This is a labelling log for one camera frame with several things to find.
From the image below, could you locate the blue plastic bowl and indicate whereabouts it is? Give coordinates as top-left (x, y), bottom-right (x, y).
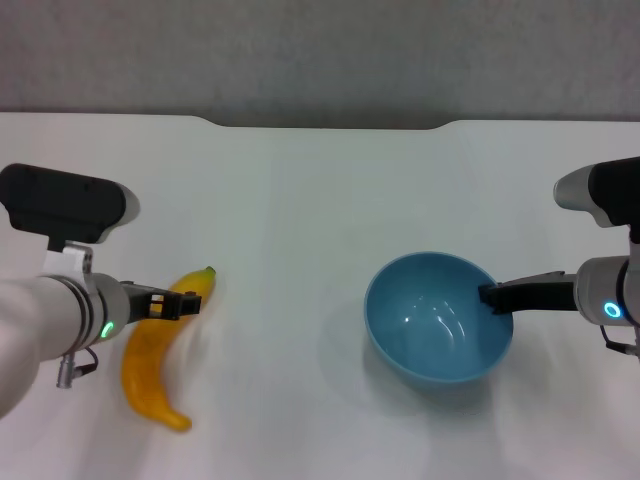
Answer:
top-left (363, 251), bottom-right (515, 399)

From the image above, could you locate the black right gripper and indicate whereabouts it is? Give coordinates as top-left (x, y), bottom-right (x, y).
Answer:
top-left (478, 271), bottom-right (579, 316)

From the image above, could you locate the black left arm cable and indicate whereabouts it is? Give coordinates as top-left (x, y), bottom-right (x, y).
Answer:
top-left (55, 347), bottom-right (99, 390)

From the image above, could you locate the black grey right wrist camera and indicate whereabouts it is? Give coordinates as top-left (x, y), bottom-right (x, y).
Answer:
top-left (553, 157), bottom-right (640, 230)

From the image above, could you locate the yellow banana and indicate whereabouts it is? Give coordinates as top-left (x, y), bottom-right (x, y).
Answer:
top-left (122, 266), bottom-right (219, 433)

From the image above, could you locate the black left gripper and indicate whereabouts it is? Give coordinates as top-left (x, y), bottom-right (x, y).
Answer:
top-left (119, 280), bottom-right (203, 326)

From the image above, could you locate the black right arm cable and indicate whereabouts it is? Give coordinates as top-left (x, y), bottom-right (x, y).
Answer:
top-left (599, 324), bottom-right (640, 359)

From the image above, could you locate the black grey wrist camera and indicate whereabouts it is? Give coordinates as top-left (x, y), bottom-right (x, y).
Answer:
top-left (0, 163), bottom-right (141, 246)
top-left (553, 157), bottom-right (640, 230)

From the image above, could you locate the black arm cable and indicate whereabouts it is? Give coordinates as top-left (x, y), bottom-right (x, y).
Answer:
top-left (599, 324), bottom-right (640, 359)
top-left (55, 347), bottom-right (99, 390)

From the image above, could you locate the black grey left wrist camera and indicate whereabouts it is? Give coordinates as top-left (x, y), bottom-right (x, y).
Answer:
top-left (0, 163), bottom-right (141, 246)

